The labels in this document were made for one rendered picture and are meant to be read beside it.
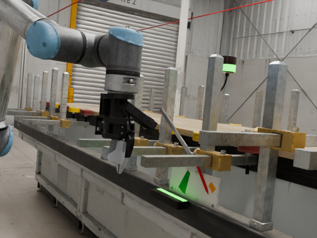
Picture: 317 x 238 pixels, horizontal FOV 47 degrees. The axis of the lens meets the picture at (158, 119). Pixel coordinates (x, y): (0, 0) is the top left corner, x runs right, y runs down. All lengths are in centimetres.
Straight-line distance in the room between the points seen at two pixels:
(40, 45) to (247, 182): 84
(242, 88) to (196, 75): 140
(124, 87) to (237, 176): 64
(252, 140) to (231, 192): 55
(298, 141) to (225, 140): 21
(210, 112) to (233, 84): 1029
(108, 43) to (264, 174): 53
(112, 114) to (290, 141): 45
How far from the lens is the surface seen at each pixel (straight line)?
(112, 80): 93
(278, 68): 100
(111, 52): 95
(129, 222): 218
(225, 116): 274
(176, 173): 130
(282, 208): 127
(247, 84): 1105
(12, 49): 154
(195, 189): 122
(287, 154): 123
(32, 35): 98
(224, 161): 114
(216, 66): 118
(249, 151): 124
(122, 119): 94
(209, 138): 80
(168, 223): 142
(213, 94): 117
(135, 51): 94
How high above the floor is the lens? 102
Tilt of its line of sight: 3 degrees down
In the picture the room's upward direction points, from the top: 5 degrees clockwise
